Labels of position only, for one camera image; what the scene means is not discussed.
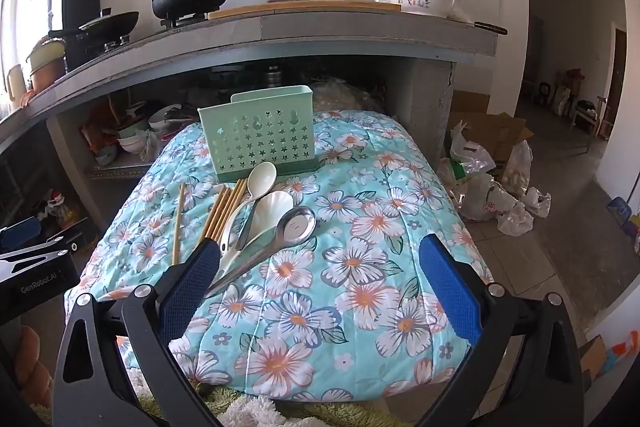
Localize concrete kitchen counter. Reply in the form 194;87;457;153
0;4;501;228

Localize black-handled pan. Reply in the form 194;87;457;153
445;4;509;36

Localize cardboard box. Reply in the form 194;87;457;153
447;91;535;168

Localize red snack packets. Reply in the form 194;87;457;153
80;107;119;154

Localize cooking oil bottle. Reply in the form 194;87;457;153
47;189;81;230

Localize clear bag of food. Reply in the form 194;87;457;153
312;77;386;114

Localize wooden cutting board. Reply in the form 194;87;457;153
207;0;402;20

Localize wooden chair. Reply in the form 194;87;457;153
570;96;614;138

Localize cream cup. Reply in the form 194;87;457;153
6;64;27;108

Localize metal shelf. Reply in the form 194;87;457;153
85;159;161;180

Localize steel spoon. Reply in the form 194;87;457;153
235;199;263;253
205;206;317;298

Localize gas stove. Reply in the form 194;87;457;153
50;14;211;58

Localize plain white spoon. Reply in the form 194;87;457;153
218;162;278;258

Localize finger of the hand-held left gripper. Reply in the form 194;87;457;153
0;216;83;275

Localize white shell-patterned spoon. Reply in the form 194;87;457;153
210;191;295;288

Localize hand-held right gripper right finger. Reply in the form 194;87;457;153
415;234;583;427

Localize floral enamel basin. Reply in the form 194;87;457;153
376;0;462;19

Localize pale green bowl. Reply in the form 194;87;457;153
116;127;151;154

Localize person's left hand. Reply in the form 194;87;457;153
10;324;53;405

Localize brown pot pale lid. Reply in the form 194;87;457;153
25;38;68;92

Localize green perforated utensil holder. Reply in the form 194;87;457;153
197;85;319;184

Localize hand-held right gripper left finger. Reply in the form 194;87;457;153
52;237;223;427

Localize teal floral blanket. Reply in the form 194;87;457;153
65;109;496;403

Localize black frying pan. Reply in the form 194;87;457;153
48;11;141;40

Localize white ceramic bowl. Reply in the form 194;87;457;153
148;104;197;131

